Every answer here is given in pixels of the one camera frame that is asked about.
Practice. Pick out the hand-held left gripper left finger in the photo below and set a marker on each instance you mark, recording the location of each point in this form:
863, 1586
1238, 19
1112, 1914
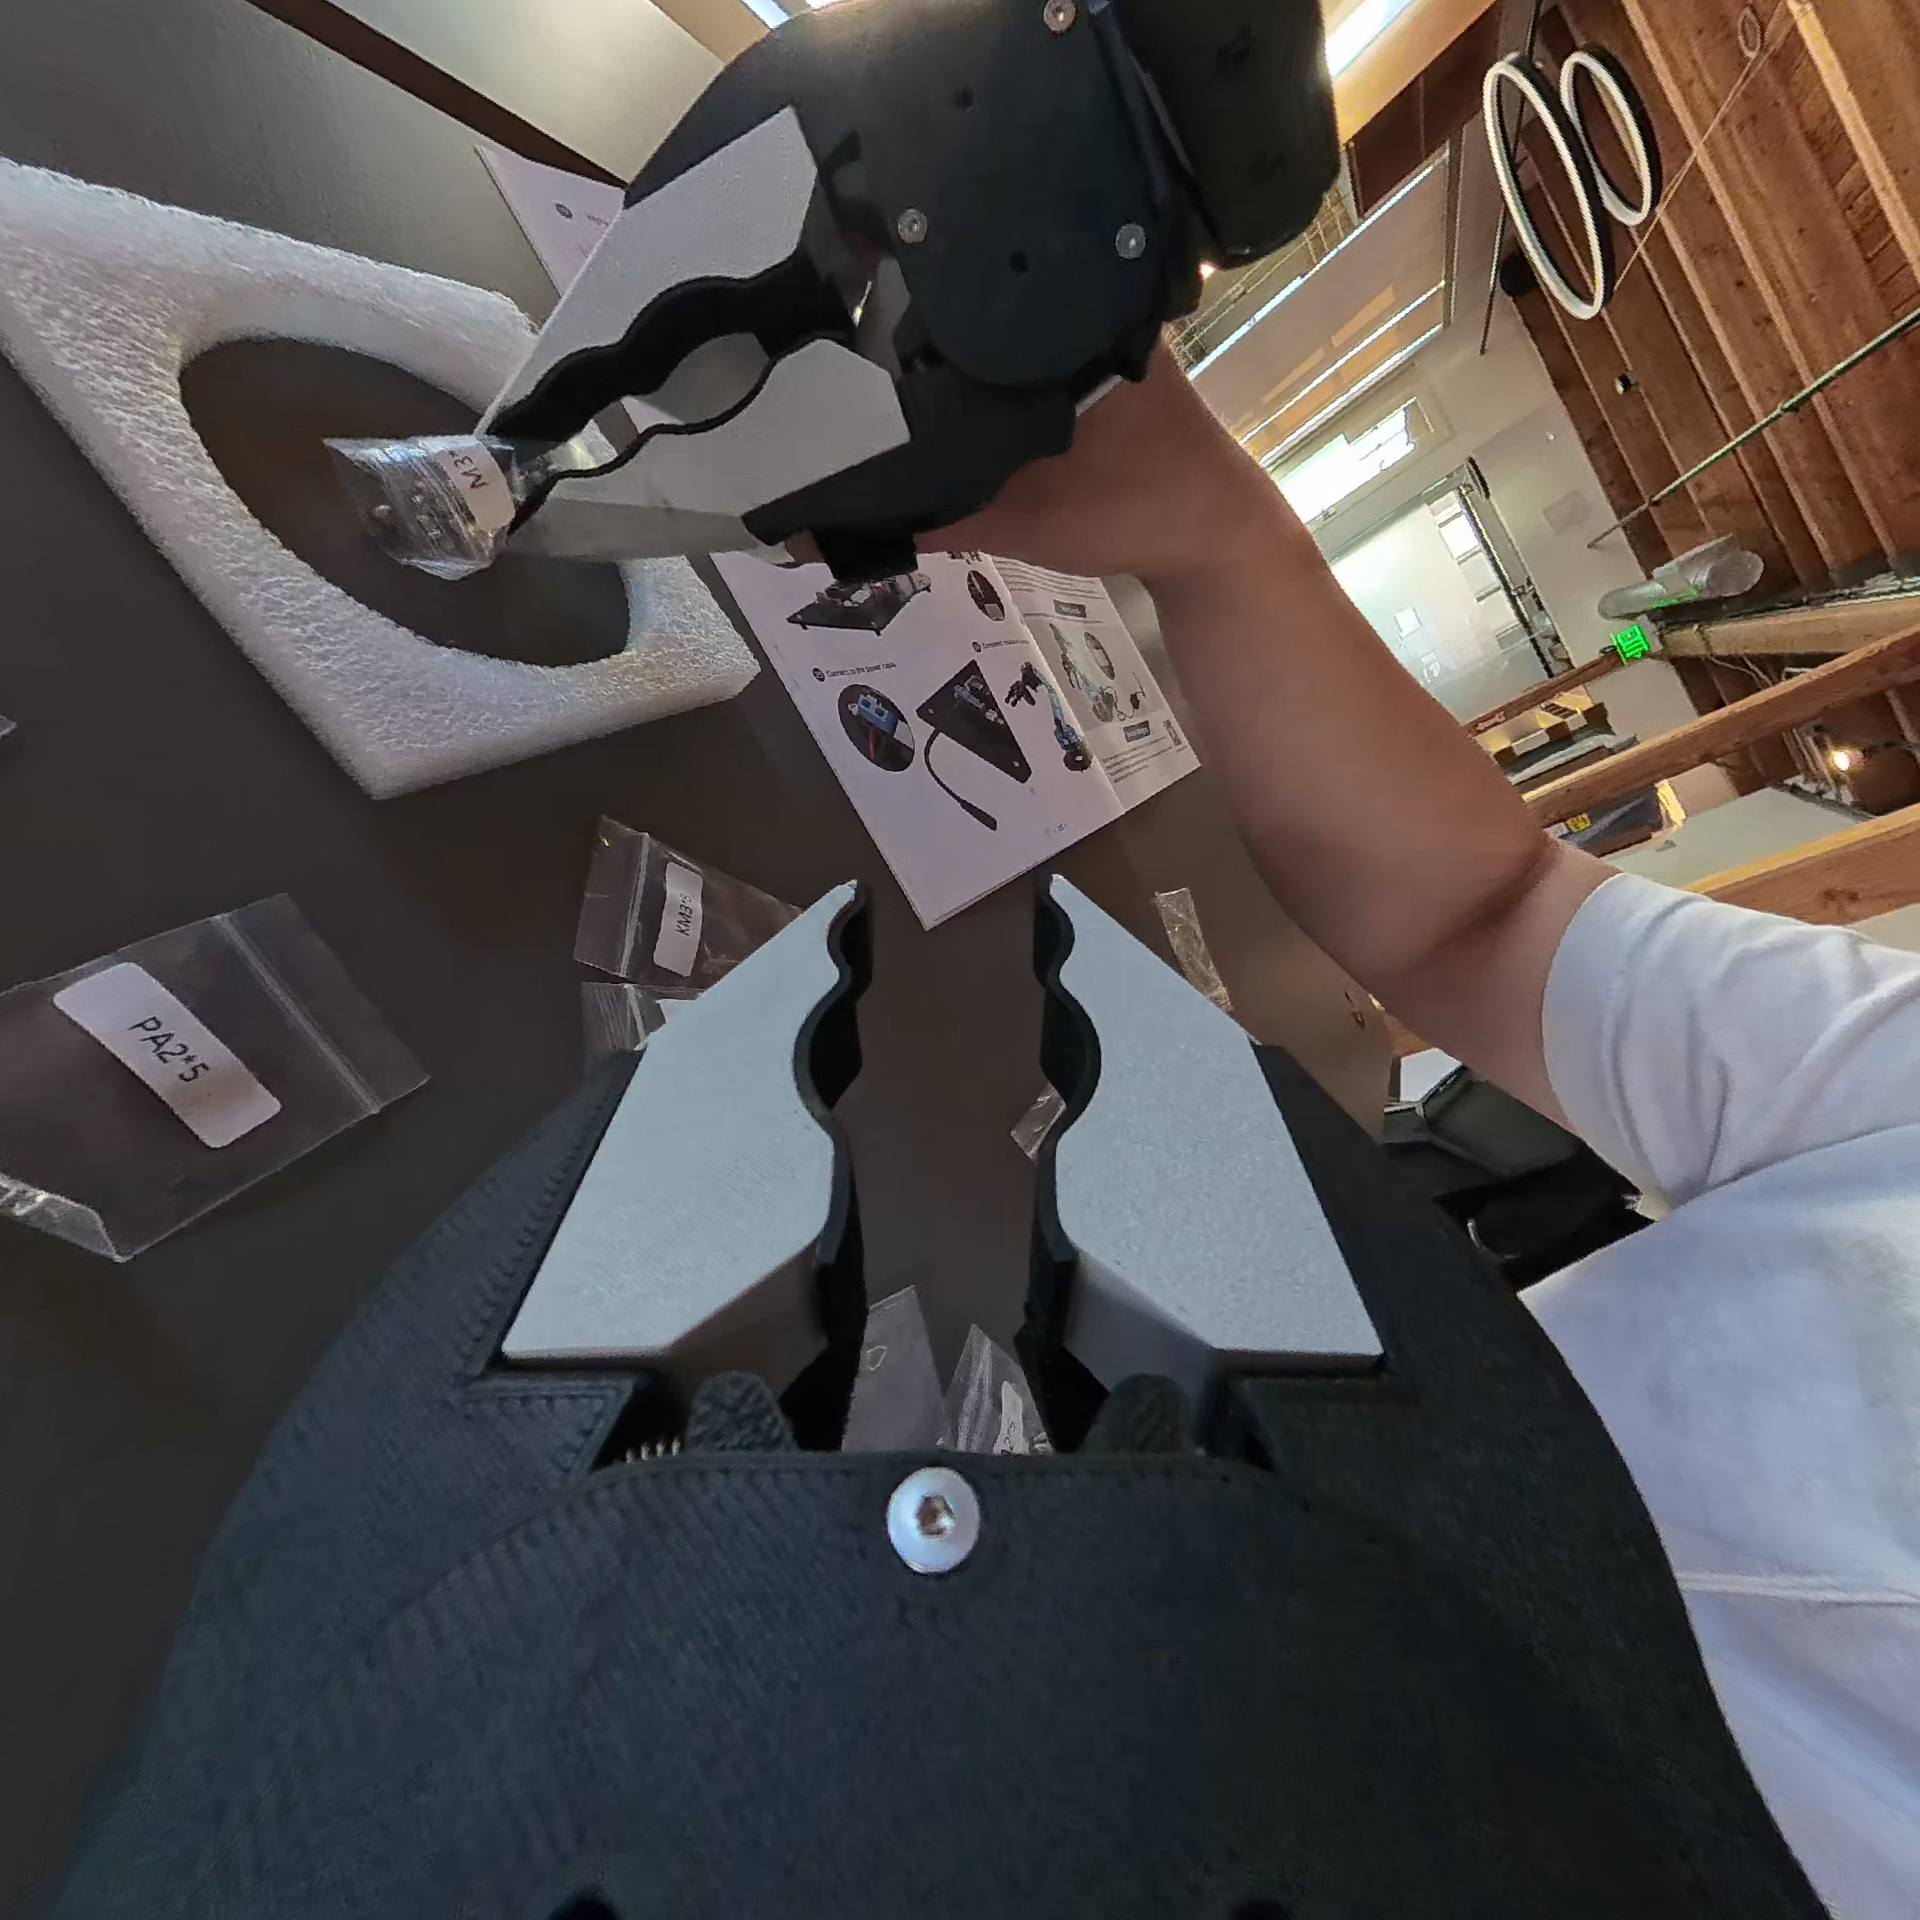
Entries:
675, 1200

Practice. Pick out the instruction manual booklet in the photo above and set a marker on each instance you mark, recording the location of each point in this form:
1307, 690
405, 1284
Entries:
960, 854

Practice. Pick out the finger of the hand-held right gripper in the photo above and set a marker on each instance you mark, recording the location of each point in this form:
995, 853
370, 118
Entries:
704, 210
750, 465

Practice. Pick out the white round ceiling lamp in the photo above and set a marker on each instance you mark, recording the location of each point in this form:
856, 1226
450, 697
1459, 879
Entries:
1495, 112

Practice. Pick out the white foam square with hole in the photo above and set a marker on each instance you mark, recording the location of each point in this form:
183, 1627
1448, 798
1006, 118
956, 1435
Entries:
91, 285

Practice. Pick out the person's right hand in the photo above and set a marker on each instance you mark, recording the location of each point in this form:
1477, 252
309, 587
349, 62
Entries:
1095, 494

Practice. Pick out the person's white shirt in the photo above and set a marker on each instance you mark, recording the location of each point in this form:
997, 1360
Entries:
1771, 1350

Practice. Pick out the dark desk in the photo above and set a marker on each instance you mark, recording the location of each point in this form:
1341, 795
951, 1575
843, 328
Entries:
450, 840

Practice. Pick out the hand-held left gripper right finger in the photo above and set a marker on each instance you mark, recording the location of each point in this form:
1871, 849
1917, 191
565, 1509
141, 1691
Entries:
1214, 1200

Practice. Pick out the silver metal duct pipe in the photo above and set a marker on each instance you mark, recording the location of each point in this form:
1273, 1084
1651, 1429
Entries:
1680, 578

